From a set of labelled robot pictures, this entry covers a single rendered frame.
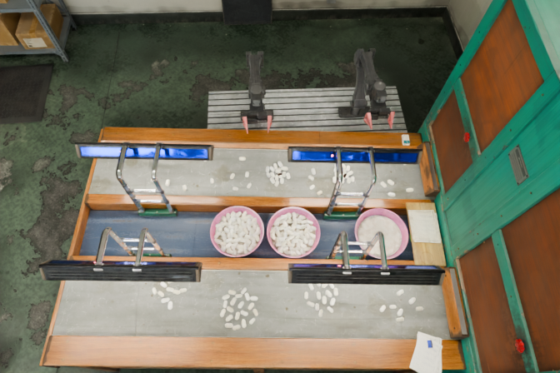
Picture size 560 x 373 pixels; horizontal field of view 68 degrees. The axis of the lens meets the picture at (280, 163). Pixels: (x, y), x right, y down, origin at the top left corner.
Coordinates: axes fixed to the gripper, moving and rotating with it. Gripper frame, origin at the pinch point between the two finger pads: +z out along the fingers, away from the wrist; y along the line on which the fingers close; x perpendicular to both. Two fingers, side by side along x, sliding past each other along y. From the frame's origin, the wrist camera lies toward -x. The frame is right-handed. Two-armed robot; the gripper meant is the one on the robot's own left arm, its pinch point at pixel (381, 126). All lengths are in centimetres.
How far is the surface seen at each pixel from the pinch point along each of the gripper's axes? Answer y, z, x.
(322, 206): -28.0, 27.4, 30.4
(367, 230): -6, 40, 34
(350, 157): -17.6, 16.5, -0.3
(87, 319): -140, 76, 32
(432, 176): 28.9, 17.4, 20.8
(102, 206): -142, 21, 35
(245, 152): -67, -8, 33
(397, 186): 14.1, 17.2, 33.0
